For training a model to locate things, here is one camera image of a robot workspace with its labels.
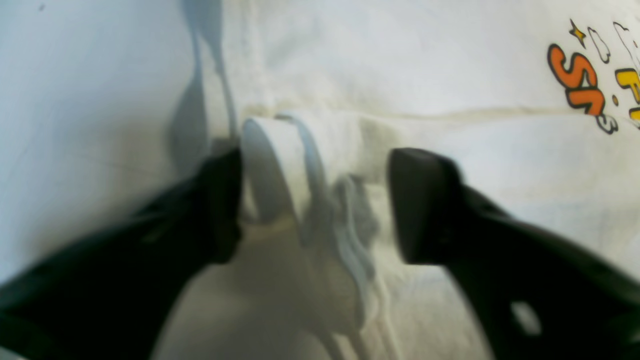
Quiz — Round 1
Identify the left gripper black image-right left finger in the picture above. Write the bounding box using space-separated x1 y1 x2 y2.
0 149 243 360

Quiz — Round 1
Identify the white printed T-shirt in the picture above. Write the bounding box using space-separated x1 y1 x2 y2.
157 0 639 360

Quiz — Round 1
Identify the left gripper black image-right right finger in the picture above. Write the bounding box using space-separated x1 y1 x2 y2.
387 148 640 360

